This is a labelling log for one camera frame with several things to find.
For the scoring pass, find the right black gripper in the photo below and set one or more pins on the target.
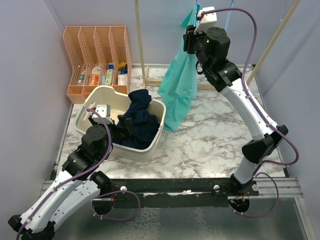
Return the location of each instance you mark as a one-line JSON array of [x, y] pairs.
[[189, 37]]

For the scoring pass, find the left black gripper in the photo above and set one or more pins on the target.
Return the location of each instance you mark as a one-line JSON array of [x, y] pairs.
[[121, 131]]

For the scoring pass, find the navy blue t shirt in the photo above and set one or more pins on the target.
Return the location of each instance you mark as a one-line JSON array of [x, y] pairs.
[[144, 125]]

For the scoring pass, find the teal t shirt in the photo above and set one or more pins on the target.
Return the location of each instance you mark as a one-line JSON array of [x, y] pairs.
[[178, 88]]

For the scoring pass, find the light blue wire hanger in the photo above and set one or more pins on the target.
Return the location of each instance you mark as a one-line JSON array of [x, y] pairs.
[[228, 15]]

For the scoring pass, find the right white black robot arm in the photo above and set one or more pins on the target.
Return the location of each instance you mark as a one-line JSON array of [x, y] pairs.
[[211, 49]]

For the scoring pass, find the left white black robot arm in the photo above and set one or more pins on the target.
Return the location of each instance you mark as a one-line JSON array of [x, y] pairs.
[[78, 182]]

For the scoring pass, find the blue hanger of teal shirt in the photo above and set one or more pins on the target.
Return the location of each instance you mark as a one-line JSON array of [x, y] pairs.
[[197, 6]]

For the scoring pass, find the cream plastic laundry basket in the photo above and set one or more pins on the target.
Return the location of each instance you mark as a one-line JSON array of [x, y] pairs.
[[119, 104]]

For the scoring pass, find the white blue box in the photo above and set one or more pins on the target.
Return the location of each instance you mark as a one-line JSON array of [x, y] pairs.
[[122, 78]]

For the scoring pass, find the wooden clothes rack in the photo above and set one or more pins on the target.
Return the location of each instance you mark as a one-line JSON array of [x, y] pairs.
[[157, 82]]

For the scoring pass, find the green white box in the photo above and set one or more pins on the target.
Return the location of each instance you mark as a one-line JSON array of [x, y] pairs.
[[109, 74]]

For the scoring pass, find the orange white packet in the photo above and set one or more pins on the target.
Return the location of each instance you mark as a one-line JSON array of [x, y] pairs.
[[95, 76]]

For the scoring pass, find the yellow black sponge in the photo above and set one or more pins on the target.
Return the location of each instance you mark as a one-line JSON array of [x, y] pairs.
[[122, 66]]

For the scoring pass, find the small bottle in organizer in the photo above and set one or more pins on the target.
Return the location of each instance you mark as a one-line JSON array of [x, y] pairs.
[[81, 78]]

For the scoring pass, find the orange plastic file organizer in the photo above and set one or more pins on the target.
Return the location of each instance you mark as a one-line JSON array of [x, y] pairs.
[[88, 46]]

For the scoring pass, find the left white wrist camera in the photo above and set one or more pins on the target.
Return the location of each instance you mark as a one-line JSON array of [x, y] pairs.
[[104, 110]]

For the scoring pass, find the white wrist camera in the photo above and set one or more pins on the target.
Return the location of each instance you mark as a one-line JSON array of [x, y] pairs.
[[206, 21], [104, 110]]

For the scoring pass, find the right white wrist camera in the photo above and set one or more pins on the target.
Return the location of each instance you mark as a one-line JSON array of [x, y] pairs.
[[206, 21]]

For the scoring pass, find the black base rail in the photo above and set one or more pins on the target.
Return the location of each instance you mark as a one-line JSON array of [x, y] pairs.
[[168, 192]]

